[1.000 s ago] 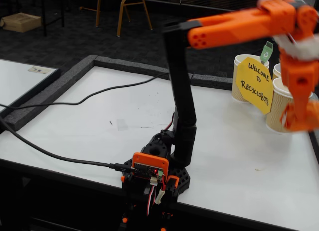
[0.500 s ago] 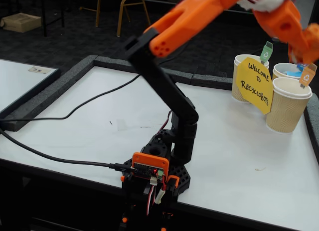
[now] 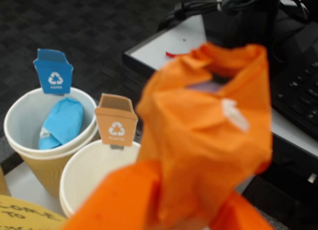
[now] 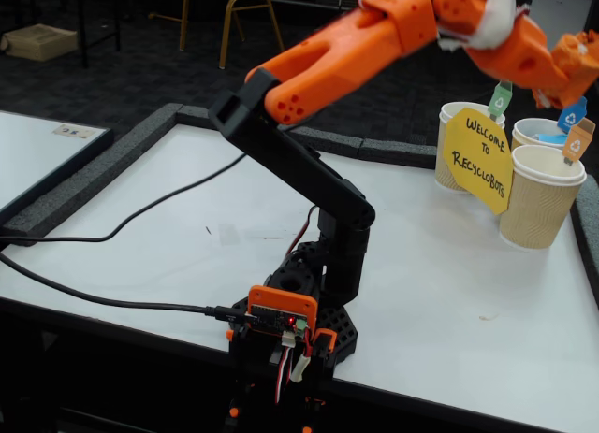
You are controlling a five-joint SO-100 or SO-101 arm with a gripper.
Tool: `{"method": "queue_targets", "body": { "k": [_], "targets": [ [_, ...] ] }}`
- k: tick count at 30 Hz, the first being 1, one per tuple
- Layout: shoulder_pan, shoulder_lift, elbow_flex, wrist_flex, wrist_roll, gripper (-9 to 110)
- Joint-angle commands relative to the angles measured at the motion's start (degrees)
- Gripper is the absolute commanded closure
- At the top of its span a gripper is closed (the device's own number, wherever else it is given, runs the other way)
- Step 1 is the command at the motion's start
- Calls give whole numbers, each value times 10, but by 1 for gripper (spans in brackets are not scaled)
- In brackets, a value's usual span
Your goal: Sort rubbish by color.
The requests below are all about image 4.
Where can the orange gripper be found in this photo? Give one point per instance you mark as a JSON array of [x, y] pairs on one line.
[[533, 67]]

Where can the blue paper-wrapped rubbish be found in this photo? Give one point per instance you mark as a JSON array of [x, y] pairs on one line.
[[547, 136]]

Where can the orange and black robot arm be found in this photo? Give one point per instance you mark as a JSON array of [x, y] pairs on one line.
[[337, 54]]

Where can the black robot base with clamp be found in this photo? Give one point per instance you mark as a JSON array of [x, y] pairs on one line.
[[337, 325]]

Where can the paper cup with blue tag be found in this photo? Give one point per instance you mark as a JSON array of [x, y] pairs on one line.
[[529, 129]]

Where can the green recycle bin tag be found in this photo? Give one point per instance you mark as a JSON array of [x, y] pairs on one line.
[[498, 103]]

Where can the white standing board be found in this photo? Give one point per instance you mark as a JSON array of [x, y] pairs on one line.
[[561, 12]]

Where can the orange recycle bin tag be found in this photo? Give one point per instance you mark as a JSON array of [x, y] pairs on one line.
[[578, 140]]

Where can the white tape wrap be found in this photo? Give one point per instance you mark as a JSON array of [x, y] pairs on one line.
[[501, 12]]

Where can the paper cup with green tag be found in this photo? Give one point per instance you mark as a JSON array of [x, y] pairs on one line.
[[451, 112]]

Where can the yellow handwritten welcome sign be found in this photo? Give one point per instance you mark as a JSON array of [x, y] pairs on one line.
[[477, 166]]

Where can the paper cup with orange tag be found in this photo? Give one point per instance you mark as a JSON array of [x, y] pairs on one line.
[[538, 208]]

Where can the dark grey foam border strip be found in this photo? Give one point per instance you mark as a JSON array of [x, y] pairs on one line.
[[587, 218], [196, 115], [402, 154], [93, 171]]

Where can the orange controller board holder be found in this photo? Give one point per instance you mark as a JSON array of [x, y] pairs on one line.
[[281, 302]]

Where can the small paper label sticker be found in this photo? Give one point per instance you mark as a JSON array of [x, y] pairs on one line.
[[72, 132]]

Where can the brown cardboard box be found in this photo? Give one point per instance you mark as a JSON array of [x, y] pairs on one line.
[[42, 42]]

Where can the black metal table frame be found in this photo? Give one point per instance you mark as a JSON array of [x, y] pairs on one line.
[[84, 40]]

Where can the whiteboard with black frame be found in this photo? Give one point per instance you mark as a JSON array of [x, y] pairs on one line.
[[28, 157]]

